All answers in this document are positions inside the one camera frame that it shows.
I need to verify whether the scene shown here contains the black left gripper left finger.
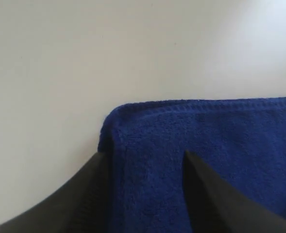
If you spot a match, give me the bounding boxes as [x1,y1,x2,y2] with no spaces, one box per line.
[0,152,110,233]

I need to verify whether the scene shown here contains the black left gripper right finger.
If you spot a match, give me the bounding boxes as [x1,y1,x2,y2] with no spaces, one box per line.
[182,151,286,233]

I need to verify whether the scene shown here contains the blue towel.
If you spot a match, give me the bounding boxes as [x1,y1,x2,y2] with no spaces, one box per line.
[98,97,286,233]

